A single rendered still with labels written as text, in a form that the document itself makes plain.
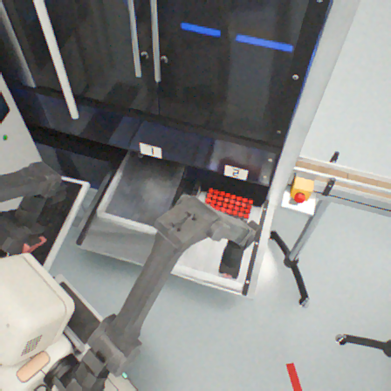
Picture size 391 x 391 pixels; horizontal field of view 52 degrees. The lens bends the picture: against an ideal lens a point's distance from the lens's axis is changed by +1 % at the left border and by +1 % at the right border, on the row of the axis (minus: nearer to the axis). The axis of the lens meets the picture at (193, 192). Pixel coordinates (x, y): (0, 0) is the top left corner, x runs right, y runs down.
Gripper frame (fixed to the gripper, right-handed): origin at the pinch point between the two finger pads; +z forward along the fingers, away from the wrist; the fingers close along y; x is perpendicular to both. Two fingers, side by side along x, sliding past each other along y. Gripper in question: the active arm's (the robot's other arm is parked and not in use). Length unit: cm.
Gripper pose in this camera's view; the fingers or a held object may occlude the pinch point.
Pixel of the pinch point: (227, 275)
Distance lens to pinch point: 140.2
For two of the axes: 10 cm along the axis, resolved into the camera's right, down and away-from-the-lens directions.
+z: -0.9, 6.9, 7.2
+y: 2.8, -6.8, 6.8
